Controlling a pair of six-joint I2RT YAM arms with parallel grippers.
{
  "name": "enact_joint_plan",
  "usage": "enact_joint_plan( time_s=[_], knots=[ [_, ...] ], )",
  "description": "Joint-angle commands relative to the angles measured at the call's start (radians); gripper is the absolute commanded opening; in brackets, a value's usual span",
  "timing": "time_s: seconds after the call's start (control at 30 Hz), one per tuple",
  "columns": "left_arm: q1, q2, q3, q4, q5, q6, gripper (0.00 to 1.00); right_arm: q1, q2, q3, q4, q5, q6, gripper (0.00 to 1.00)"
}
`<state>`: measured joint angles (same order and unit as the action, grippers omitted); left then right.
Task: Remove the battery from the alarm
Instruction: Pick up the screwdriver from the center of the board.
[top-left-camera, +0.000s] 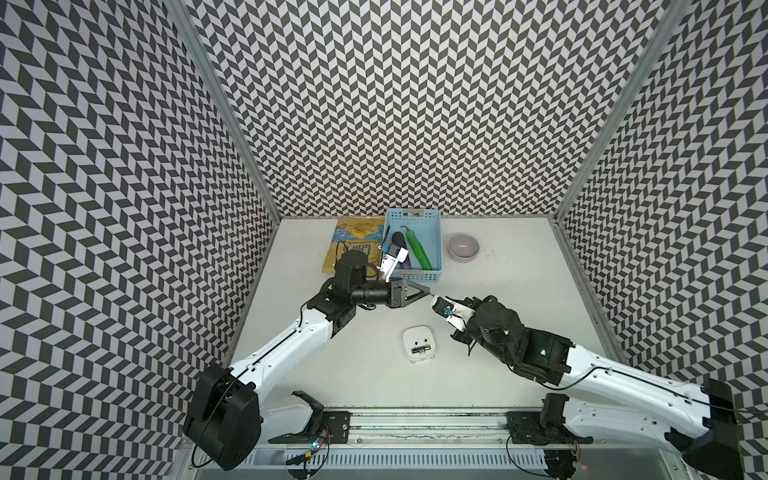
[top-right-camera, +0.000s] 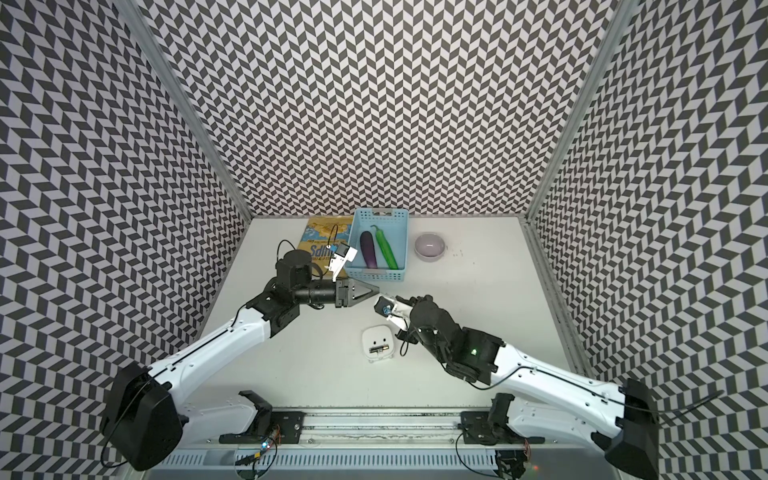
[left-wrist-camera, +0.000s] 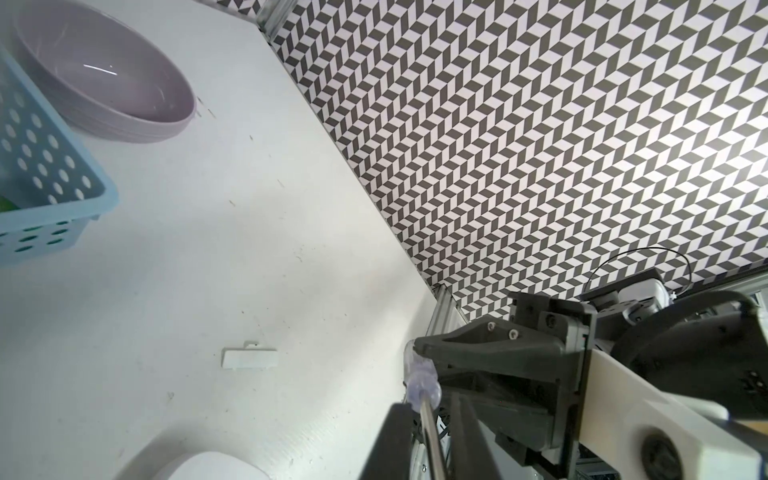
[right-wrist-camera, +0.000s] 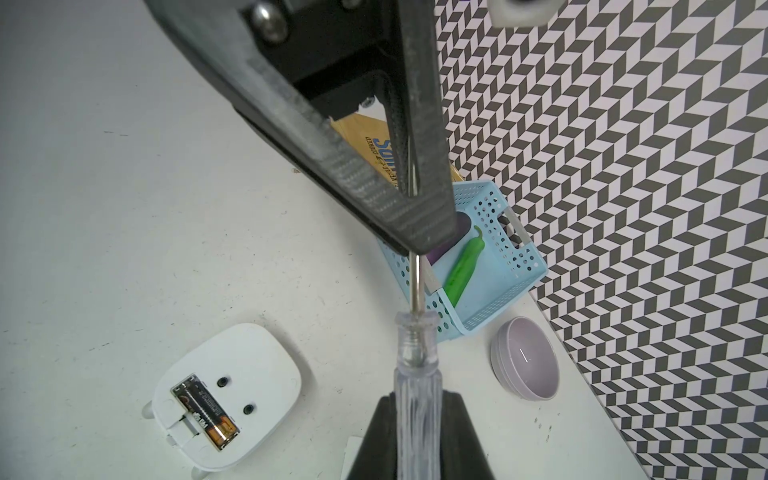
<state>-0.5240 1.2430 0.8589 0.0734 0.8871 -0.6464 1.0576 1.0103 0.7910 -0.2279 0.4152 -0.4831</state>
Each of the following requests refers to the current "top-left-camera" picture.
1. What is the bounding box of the light blue plastic basket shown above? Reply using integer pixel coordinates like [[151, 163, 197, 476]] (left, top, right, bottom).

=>
[[384, 208, 443, 283]]

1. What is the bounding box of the lilac bowl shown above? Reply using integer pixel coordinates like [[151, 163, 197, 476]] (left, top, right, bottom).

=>
[[447, 233, 480, 263]]

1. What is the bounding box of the aluminium front rail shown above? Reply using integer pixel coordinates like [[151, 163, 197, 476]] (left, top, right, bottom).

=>
[[179, 407, 685, 451]]

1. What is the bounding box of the purple toy eggplant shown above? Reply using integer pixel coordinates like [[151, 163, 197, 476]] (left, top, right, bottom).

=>
[[392, 231, 412, 269]]

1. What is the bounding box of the white square alarm clock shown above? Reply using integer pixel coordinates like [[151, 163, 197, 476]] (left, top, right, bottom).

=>
[[401, 325, 436, 363]]

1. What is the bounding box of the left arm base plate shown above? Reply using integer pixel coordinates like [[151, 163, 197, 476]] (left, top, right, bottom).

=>
[[268, 411, 352, 445]]

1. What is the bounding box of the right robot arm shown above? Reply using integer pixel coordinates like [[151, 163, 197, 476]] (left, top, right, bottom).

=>
[[432, 296, 744, 479]]

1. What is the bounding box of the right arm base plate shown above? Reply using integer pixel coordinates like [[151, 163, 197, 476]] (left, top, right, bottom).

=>
[[506, 411, 594, 446]]

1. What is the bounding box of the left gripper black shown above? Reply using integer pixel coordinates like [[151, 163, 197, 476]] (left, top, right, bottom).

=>
[[351, 276, 428, 308]]

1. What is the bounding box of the green toy cucumber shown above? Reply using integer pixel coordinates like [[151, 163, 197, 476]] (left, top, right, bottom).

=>
[[402, 226, 432, 270]]

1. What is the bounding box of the yellow chips bag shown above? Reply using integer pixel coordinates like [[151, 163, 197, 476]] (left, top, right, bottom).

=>
[[322, 216, 385, 274]]

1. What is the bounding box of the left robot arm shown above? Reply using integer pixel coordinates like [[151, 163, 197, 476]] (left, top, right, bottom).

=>
[[183, 251, 430, 471]]

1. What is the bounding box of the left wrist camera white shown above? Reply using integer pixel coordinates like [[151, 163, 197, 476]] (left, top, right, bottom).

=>
[[378, 243, 409, 282]]

